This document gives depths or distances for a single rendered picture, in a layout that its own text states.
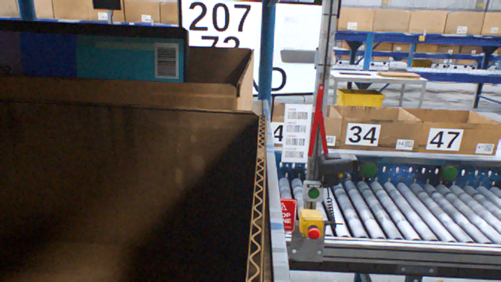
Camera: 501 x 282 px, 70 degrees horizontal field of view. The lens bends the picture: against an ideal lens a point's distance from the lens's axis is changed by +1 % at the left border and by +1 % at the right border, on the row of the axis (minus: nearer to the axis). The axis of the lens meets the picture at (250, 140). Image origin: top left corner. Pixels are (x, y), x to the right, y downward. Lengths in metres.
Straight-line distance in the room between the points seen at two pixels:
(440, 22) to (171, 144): 6.74
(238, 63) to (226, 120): 0.48
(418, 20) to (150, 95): 6.54
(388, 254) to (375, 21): 5.38
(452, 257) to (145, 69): 1.35
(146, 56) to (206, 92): 0.09
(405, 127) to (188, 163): 1.75
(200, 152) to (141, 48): 0.17
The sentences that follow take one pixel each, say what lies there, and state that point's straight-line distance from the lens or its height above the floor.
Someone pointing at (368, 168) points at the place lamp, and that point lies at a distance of 1.85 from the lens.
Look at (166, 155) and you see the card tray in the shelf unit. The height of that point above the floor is 1.41.
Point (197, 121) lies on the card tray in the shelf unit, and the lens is 0.20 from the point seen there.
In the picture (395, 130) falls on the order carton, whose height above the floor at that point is 1.00.
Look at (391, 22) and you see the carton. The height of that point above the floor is 1.53.
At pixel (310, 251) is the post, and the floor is 0.71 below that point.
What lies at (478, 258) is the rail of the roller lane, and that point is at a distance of 1.59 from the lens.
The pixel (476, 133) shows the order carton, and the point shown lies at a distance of 2.08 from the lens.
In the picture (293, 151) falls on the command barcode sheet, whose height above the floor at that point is 1.08.
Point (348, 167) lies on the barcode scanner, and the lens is 1.17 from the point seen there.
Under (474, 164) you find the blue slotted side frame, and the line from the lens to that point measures 2.07.
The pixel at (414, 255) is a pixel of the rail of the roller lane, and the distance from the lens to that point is 1.48.
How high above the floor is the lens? 1.49
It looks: 18 degrees down
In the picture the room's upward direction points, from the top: 2 degrees clockwise
